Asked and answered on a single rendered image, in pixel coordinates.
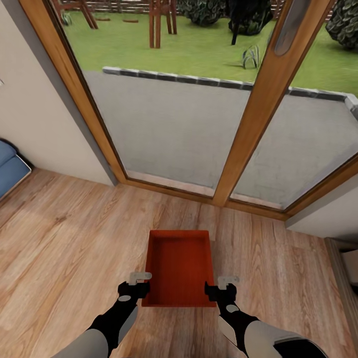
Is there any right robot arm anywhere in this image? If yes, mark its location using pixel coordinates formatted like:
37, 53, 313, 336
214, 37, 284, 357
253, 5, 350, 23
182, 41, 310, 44
204, 276, 330, 358

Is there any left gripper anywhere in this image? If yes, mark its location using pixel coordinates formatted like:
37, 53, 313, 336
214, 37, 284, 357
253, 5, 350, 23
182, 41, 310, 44
118, 281, 150, 299

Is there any storage box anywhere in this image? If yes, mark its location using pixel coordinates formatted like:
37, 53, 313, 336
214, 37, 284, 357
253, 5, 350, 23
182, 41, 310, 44
141, 230, 217, 308

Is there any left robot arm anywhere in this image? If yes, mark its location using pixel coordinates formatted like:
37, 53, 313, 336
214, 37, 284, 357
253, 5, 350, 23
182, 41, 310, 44
51, 272, 152, 358

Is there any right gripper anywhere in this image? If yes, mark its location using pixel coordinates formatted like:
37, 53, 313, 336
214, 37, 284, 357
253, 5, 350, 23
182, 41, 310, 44
204, 282, 236, 305

